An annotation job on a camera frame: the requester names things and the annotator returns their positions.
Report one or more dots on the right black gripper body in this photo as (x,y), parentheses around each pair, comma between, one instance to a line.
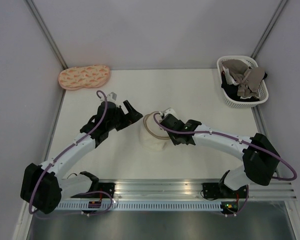
(174,140)

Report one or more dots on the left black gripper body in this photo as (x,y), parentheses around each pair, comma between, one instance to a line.
(120,119)

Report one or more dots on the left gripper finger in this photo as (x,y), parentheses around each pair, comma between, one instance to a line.
(129,107)
(133,117)

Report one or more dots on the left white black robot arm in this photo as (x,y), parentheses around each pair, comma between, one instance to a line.
(44,186)

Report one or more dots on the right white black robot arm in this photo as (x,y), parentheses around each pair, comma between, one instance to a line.
(259,157)

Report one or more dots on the pink carrot print bra case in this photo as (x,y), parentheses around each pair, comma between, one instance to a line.
(86,77)

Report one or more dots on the beige bra in basket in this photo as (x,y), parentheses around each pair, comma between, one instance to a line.
(252,77)

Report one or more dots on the black garment in basket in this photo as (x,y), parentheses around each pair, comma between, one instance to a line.
(230,91)

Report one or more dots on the white garment in basket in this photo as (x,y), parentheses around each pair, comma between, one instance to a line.
(229,79)

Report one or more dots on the white plastic basket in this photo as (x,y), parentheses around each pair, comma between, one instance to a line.
(251,89)

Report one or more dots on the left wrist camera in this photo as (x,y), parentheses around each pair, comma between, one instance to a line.
(112,97)

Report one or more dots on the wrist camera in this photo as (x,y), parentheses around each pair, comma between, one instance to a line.
(169,111)
(112,97)

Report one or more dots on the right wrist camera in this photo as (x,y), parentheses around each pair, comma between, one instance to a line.
(169,111)

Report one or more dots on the white slotted cable duct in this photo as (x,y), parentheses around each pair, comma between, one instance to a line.
(85,205)

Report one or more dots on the aluminium mounting rail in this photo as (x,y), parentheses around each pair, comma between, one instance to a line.
(189,190)

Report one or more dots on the left aluminium corner post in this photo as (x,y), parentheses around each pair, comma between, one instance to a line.
(31,5)

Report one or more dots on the aluminium corner post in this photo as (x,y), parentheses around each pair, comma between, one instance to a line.
(31,5)
(269,27)

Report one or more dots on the right aluminium corner post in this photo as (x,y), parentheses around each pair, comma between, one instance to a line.
(269,27)

